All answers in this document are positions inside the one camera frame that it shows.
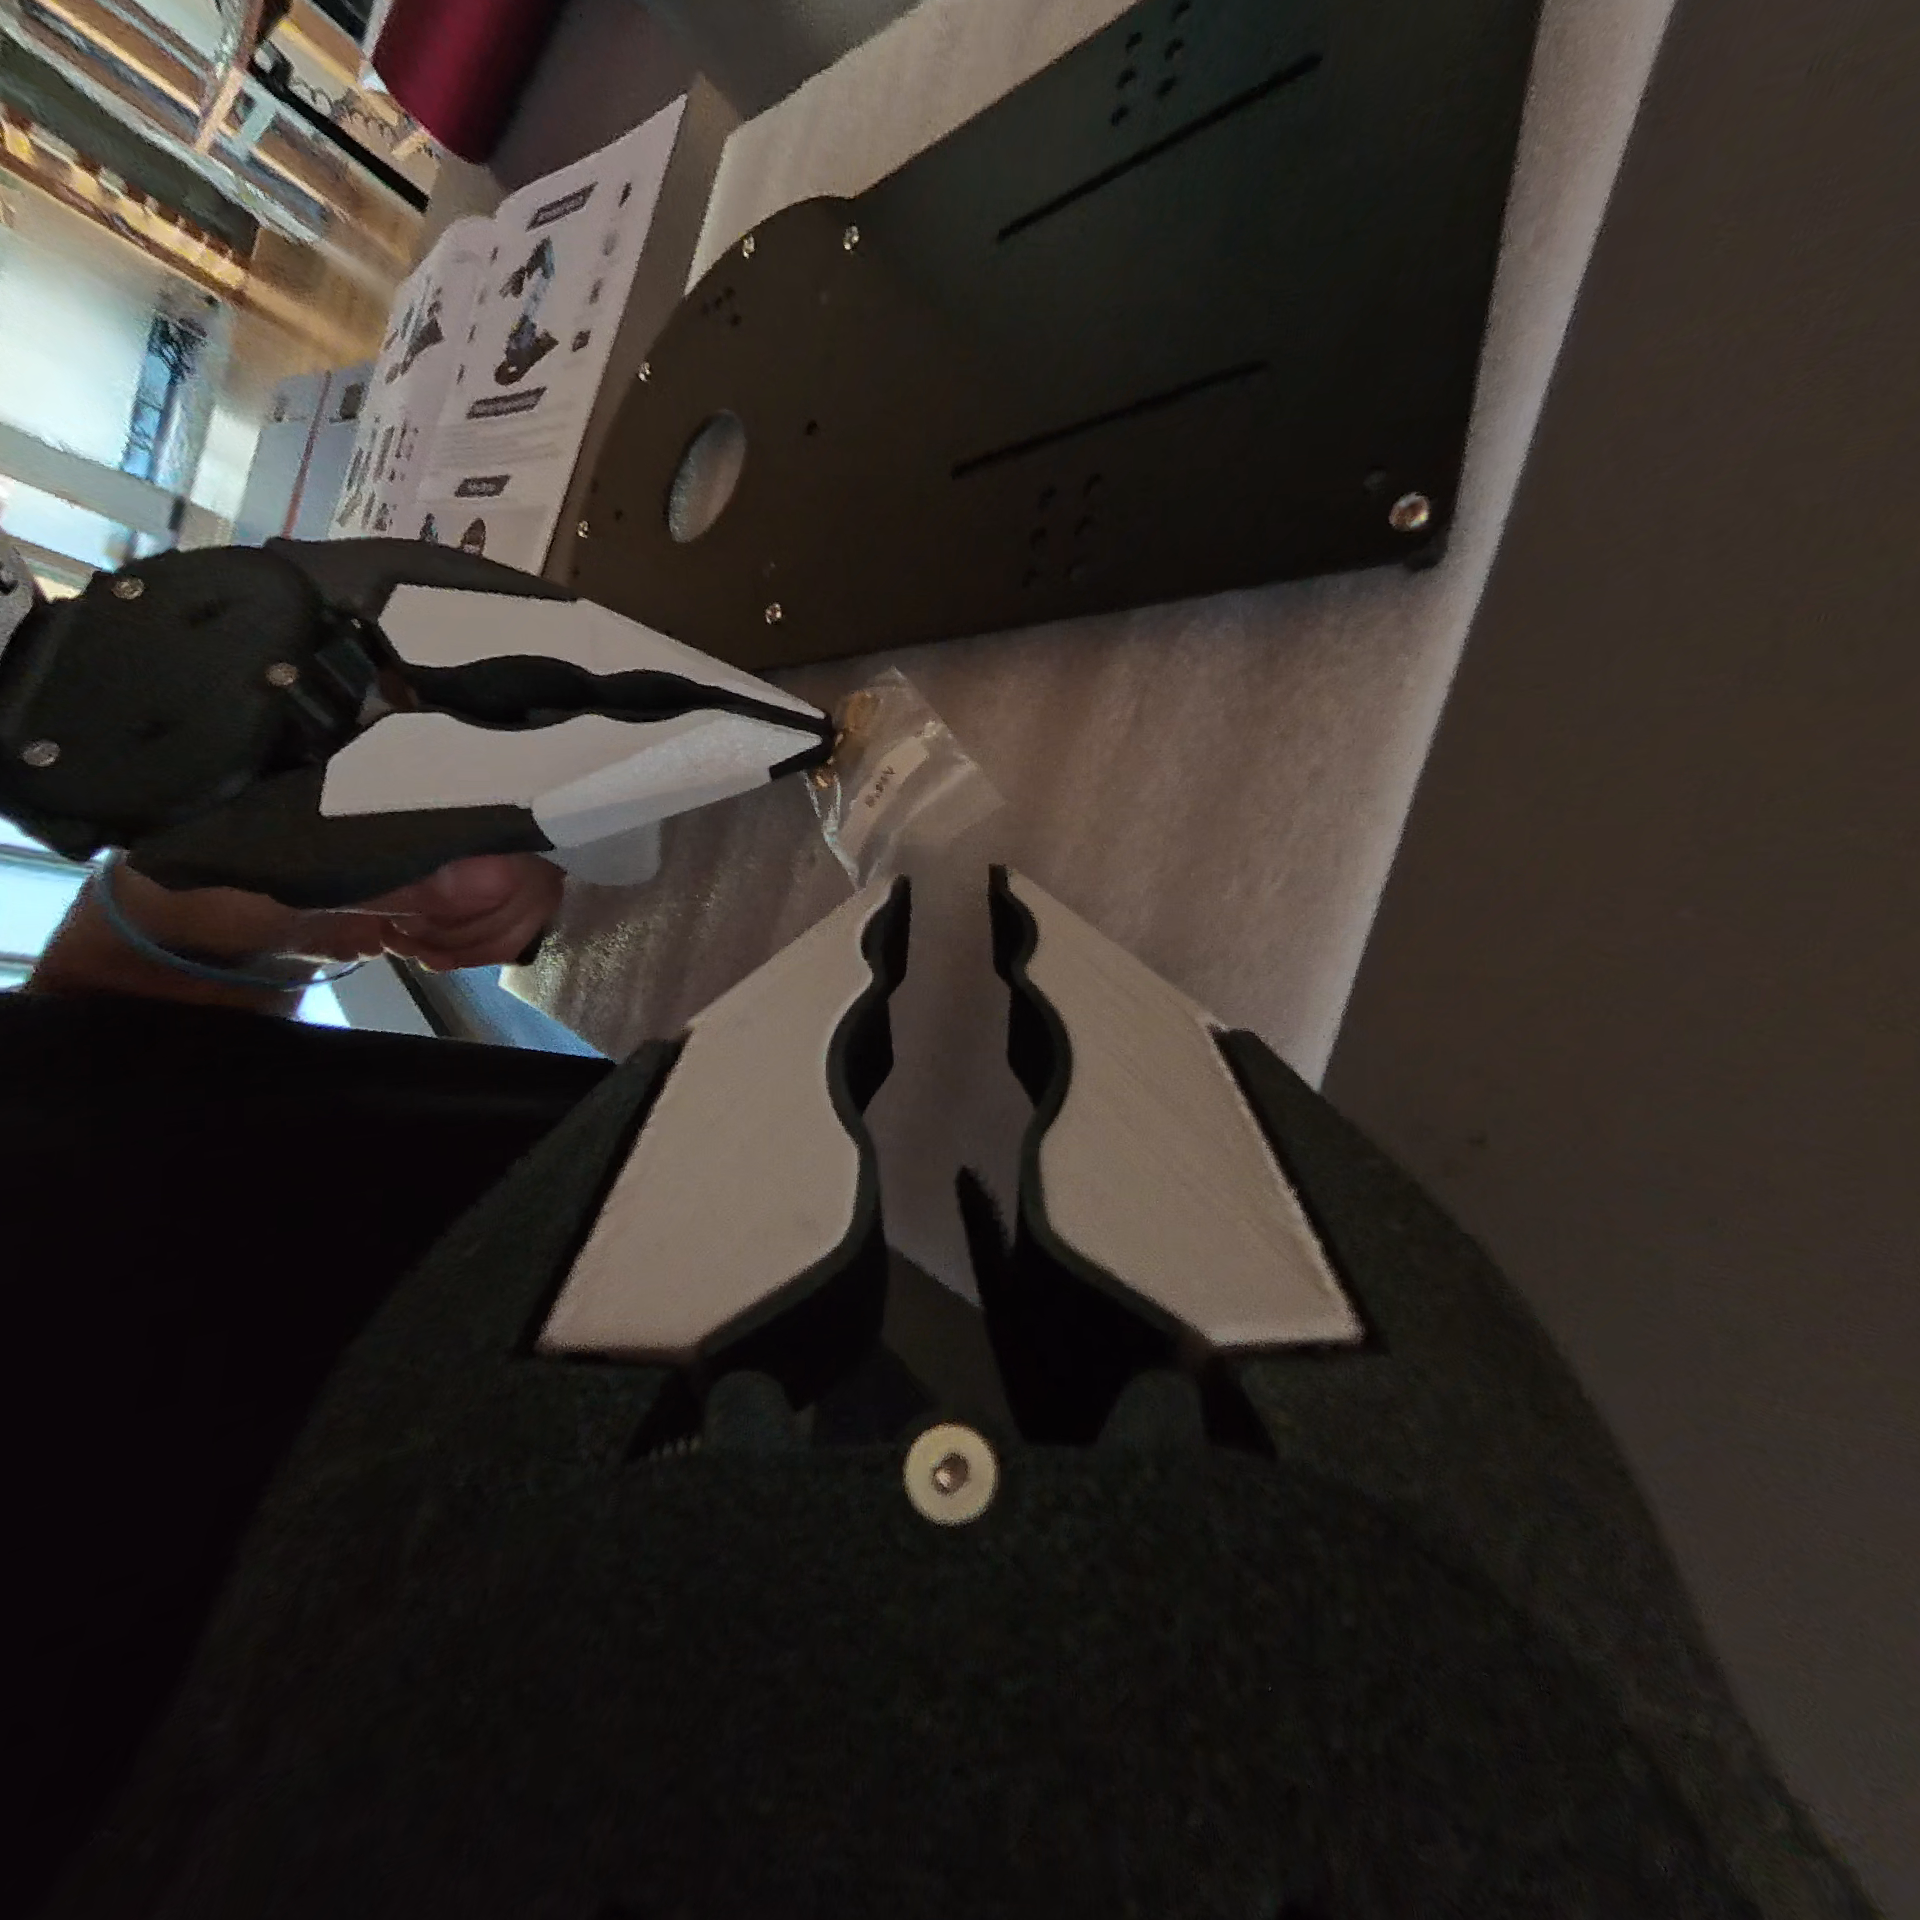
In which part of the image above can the person's left forearm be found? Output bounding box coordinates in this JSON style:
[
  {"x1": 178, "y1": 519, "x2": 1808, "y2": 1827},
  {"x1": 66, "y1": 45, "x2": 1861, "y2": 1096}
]
[{"x1": 27, "y1": 853, "x2": 395, "y2": 993}]

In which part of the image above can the person's left hand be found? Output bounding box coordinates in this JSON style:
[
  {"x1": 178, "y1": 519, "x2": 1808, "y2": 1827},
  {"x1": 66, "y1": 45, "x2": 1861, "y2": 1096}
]
[{"x1": 379, "y1": 858, "x2": 566, "y2": 963}]

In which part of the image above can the white foam sheet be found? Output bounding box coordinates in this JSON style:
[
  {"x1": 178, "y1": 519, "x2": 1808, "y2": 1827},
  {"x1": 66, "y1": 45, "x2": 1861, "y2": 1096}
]
[{"x1": 516, "y1": 0, "x2": 1676, "y2": 1309}]

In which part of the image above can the open instruction booklet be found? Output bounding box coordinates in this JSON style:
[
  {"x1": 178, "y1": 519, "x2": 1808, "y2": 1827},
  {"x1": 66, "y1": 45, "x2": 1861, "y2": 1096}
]
[{"x1": 321, "y1": 86, "x2": 694, "y2": 567}]

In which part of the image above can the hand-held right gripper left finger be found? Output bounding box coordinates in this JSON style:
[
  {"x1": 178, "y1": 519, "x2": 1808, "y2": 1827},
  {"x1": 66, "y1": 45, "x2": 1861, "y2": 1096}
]
[{"x1": 537, "y1": 873, "x2": 915, "y2": 1363}]

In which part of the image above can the blue wristband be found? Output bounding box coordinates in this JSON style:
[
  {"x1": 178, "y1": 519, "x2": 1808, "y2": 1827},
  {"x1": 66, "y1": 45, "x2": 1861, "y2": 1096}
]
[{"x1": 88, "y1": 858, "x2": 366, "y2": 992}]

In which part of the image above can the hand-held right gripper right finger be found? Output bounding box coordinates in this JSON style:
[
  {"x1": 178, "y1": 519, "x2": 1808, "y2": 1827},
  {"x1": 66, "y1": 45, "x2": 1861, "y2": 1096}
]
[{"x1": 987, "y1": 863, "x2": 1366, "y2": 1354}]

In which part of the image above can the red metal tube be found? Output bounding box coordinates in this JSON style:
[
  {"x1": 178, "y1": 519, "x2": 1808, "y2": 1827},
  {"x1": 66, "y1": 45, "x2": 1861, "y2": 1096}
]
[{"x1": 371, "y1": 0, "x2": 566, "y2": 168}]

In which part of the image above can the clear bag of brass standoffs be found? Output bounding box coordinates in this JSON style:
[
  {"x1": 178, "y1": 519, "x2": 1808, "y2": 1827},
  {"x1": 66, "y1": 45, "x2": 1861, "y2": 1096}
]
[{"x1": 806, "y1": 662, "x2": 1009, "y2": 889}]

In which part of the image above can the black metal base plate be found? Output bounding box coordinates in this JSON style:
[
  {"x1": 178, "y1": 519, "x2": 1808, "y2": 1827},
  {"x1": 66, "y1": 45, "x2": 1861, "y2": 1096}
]
[{"x1": 544, "y1": 0, "x2": 1549, "y2": 672}]

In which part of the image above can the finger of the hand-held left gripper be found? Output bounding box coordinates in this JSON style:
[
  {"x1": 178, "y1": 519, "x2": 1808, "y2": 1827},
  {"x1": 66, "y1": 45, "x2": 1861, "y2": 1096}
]
[
  {"x1": 372, "y1": 585, "x2": 829, "y2": 731},
  {"x1": 321, "y1": 702, "x2": 829, "y2": 889}
]

